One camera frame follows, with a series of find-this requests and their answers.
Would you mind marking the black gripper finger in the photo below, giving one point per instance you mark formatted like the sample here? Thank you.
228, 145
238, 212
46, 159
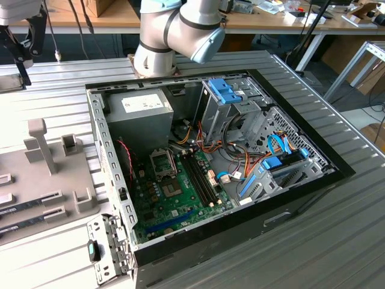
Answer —
9, 37
37, 33

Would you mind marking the CPU socket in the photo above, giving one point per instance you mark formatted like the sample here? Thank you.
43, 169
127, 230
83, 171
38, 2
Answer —
172, 189

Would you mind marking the brown cardboard box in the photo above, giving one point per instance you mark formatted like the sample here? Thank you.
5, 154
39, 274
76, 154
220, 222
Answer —
102, 7

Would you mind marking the grey power supply unit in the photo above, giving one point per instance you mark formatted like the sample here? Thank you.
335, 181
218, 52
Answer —
141, 126

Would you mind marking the grey parts rack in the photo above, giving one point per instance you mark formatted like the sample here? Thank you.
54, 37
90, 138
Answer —
60, 177

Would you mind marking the black case fan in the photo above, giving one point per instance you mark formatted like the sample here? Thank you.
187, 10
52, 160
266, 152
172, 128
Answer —
126, 171

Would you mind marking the green RAM stick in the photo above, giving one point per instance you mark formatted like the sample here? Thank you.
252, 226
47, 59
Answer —
21, 207
21, 224

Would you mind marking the blue drive carrier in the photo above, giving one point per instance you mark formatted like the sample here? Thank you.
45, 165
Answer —
224, 90

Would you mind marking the grey metal drive cage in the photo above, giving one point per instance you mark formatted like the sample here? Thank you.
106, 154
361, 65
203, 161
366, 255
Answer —
215, 117

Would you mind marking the black RAM slot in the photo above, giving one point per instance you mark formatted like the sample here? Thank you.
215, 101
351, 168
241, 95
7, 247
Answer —
204, 179
207, 178
199, 180
195, 181

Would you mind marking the black clip with teal face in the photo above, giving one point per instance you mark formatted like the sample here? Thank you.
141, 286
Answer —
94, 250

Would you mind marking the beige board power connector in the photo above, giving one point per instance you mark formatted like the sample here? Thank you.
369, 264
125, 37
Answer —
212, 178

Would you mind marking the long wooden desk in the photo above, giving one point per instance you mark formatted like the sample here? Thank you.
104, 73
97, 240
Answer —
264, 22

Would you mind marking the green motherboard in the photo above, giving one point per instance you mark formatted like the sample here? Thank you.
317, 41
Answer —
192, 204

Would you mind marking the blue expansion slot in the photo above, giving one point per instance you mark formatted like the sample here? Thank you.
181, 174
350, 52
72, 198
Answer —
170, 222

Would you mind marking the round silver coin battery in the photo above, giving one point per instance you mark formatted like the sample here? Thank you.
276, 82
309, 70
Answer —
169, 230

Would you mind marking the black open PC case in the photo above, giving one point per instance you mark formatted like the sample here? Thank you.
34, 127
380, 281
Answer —
210, 244

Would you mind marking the black stand pole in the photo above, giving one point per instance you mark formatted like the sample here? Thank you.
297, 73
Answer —
311, 23

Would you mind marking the grey metal disk bay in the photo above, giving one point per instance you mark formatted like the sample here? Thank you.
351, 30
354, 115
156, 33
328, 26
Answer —
264, 186

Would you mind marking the small blue clip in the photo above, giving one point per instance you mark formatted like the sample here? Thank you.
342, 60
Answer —
304, 153

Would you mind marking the flat brown cardboard sheets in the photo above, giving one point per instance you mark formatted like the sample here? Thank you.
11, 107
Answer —
337, 51

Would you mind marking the open cardboard box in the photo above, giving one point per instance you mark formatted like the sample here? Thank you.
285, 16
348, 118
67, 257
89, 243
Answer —
361, 12

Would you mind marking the brown cardboard piece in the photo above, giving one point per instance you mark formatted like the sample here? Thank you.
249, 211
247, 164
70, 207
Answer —
374, 134

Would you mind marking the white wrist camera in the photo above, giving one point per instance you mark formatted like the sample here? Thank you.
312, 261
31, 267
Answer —
18, 13

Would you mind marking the blue plastic rail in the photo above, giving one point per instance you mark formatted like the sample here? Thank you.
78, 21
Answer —
246, 188

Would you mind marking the aluminium profile frame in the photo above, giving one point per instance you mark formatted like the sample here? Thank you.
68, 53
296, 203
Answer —
346, 70

